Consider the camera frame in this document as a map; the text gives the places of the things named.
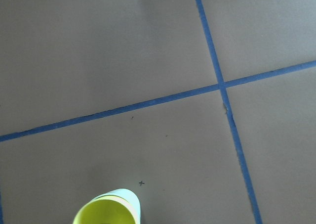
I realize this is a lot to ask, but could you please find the yellow paper cup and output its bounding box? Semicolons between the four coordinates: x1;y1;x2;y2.
73;195;140;224

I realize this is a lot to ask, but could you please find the green paper cup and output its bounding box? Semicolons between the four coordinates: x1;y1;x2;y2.
91;188;141;224

